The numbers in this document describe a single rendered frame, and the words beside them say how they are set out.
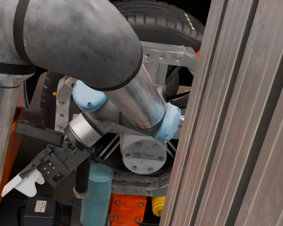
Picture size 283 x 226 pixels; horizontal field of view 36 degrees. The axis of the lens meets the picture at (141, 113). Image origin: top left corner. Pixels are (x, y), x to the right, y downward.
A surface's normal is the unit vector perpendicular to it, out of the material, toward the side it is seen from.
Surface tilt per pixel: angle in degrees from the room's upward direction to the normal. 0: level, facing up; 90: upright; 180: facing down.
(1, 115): 86
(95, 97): 49
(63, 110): 90
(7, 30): 88
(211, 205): 90
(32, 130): 65
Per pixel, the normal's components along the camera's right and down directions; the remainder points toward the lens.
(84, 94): -0.21, -0.25
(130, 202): 0.05, 0.51
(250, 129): -0.99, -0.12
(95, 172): 0.15, -0.85
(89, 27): 0.50, 0.11
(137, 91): 0.68, 0.65
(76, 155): 0.07, 0.06
